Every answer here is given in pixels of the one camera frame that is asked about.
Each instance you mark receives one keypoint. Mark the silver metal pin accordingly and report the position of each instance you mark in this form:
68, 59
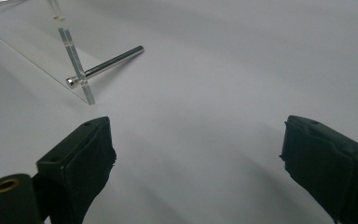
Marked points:
115, 62

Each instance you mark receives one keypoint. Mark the clear acrylic frame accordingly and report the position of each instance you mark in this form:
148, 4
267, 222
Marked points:
28, 46

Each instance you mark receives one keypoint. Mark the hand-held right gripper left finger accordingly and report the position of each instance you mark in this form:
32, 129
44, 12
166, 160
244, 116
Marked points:
74, 168

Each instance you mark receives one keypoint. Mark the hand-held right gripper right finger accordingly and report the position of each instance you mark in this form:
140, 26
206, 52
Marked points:
329, 168

